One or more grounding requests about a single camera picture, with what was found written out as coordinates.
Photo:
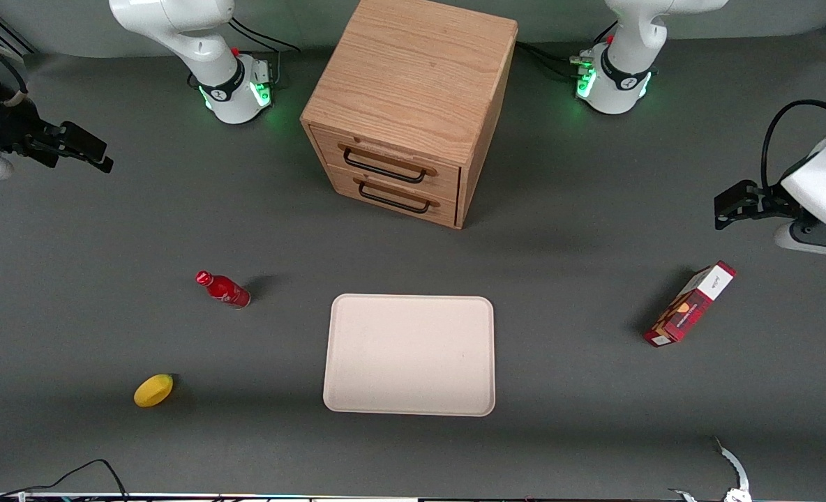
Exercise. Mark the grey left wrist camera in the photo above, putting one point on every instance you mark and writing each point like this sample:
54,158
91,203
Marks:
814,240

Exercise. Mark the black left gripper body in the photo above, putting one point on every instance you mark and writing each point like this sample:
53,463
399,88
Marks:
769,200

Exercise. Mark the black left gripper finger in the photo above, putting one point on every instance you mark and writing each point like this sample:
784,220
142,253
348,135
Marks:
734,194
734,217

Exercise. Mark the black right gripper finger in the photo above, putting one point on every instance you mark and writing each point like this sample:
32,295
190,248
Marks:
81,138
99,163

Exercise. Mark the wooden drawer cabinet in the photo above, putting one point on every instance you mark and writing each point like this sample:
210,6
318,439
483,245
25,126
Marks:
413,70

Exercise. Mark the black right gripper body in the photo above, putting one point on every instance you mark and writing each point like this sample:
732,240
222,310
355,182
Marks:
10,130

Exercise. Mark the yellow lemon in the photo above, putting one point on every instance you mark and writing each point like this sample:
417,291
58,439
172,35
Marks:
153,390

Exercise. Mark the red coke bottle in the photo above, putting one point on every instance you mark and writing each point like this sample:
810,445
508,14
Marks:
224,288

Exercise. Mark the red and white snack box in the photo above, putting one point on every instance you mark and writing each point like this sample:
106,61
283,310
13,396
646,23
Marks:
692,305

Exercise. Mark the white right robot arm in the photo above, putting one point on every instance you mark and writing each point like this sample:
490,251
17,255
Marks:
197,42

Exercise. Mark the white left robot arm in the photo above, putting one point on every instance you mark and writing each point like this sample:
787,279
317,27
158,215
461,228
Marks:
626,42

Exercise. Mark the beige plastic tray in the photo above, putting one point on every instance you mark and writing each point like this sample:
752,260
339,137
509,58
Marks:
410,355

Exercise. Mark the white zip tie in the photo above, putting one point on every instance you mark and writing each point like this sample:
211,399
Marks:
734,467

